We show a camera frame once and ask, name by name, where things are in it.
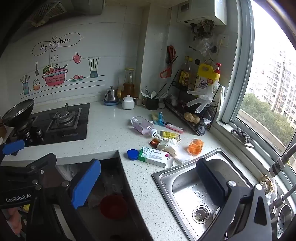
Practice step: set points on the yellow detergent bottle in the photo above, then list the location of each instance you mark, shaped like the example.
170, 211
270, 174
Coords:
204, 76

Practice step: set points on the blue saucer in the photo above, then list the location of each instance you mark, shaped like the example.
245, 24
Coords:
111, 103

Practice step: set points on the crumpled dish rag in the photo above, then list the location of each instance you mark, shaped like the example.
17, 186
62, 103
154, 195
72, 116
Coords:
268, 185

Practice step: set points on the green white medicine box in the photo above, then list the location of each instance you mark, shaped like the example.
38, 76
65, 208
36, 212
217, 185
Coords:
152, 157

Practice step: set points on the dark sauce bottle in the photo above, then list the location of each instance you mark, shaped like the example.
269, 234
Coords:
184, 77
191, 77

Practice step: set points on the water heater pipes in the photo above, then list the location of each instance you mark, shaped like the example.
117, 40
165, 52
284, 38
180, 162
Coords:
202, 29

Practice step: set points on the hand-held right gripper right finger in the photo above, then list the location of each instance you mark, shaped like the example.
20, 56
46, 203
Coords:
211, 178

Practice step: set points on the red trash bin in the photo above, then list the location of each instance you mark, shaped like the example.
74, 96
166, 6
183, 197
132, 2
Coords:
113, 207

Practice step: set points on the black capped sauce bottle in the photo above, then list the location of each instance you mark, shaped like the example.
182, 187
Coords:
197, 66

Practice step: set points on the clear plastic bottle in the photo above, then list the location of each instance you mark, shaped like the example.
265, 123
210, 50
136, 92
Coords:
142, 125

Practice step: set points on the steel oil pot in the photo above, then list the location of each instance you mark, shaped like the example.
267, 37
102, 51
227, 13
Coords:
111, 96

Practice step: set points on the blue bottle cap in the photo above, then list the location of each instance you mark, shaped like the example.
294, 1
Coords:
133, 154

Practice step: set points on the person's left hand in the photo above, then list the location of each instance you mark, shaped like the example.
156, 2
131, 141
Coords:
13, 217

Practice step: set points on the white lidded jar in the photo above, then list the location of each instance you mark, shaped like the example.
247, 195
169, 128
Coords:
128, 103

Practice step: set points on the red hanging tool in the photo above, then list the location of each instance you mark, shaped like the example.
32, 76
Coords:
170, 52

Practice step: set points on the crumpled beige tissue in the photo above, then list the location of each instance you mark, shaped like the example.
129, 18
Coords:
165, 144

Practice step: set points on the dark scouring pad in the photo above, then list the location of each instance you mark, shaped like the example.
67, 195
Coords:
241, 134

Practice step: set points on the long white soup spoon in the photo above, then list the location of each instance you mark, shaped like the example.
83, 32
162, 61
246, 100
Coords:
164, 93

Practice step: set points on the red capped bottle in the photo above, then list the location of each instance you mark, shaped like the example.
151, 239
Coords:
217, 67

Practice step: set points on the black frying pan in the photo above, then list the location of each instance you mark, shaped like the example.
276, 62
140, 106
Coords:
18, 112

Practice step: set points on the clear disposable glove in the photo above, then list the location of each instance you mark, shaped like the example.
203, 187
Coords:
205, 96

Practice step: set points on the orange jelly cup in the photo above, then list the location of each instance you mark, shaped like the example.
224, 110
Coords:
196, 147

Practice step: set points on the small garlic bulb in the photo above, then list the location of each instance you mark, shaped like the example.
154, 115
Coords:
161, 105

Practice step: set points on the black gas stove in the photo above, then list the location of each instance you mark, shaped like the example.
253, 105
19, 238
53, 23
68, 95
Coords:
69, 129

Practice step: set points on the ginger root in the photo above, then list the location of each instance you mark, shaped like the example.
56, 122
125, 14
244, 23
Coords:
192, 117

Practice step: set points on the kitchen cartoon wall sticker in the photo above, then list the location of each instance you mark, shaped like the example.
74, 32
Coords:
55, 77

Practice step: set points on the grey range hood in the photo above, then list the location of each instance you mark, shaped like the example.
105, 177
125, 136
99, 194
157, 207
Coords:
69, 9

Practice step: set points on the yellow sachet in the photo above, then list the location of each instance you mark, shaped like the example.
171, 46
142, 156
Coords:
170, 134

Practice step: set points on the small white soup spoon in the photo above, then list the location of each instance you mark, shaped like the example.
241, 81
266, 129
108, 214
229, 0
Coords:
153, 93

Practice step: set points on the brown chopsticks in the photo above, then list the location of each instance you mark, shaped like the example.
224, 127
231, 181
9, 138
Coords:
160, 90

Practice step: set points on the stainless steel sink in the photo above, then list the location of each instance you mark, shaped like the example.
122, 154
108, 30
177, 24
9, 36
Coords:
185, 185

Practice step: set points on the white water heater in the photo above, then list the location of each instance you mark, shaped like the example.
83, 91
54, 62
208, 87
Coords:
201, 11

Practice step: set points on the red sauce sachet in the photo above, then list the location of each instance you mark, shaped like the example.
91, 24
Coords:
154, 141

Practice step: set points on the white plastic bag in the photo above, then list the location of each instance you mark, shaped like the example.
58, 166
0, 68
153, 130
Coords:
220, 97

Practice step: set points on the pink plastic packet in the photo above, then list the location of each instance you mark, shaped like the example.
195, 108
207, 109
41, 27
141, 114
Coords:
174, 127

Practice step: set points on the white wall socket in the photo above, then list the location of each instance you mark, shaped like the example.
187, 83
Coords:
223, 40

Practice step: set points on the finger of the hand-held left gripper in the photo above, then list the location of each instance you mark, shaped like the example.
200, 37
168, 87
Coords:
15, 147
44, 161

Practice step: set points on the wide white ladle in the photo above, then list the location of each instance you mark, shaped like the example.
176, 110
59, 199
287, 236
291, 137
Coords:
144, 93

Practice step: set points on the clear hanging plastic bag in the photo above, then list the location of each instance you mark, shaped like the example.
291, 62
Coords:
205, 46

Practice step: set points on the dark utensil mug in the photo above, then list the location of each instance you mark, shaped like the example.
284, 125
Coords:
152, 104

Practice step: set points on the glass oil bottle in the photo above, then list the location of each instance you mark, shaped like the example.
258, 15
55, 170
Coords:
128, 89

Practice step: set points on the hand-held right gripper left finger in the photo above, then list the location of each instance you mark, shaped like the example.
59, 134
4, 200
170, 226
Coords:
85, 183

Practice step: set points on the steel faucet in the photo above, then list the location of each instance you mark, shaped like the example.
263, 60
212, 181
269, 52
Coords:
281, 161

